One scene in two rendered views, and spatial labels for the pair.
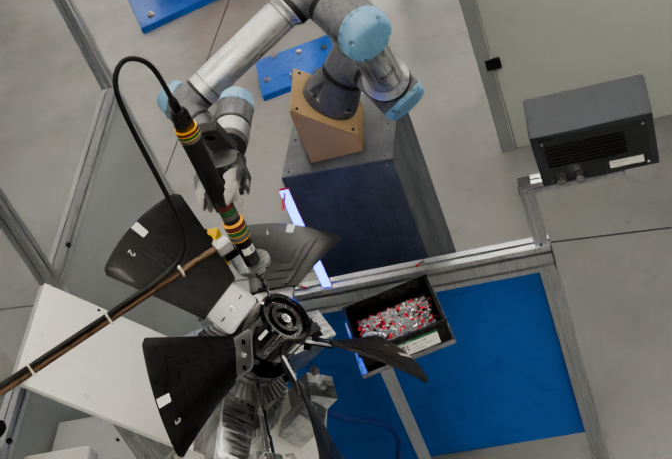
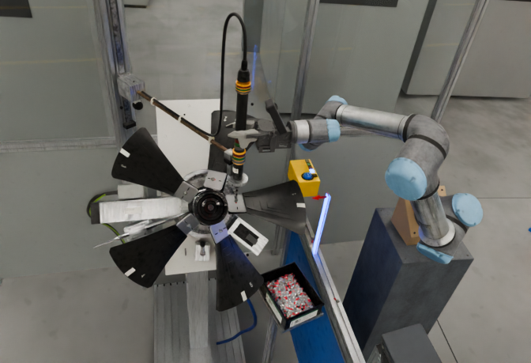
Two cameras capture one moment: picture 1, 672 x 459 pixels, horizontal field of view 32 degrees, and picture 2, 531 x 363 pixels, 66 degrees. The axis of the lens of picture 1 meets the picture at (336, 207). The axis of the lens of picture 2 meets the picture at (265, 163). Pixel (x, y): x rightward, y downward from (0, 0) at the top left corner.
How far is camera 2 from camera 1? 1.66 m
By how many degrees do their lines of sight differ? 44
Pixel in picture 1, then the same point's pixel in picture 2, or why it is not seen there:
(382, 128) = not seen: hidden behind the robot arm
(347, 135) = (408, 231)
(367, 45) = (397, 184)
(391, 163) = (401, 264)
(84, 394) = (165, 134)
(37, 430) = not seen: hidden behind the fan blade
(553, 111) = (413, 349)
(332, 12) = (405, 149)
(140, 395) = (180, 162)
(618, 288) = not seen: outside the picture
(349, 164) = (393, 240)
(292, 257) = (272, 208)
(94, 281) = (316, 157)
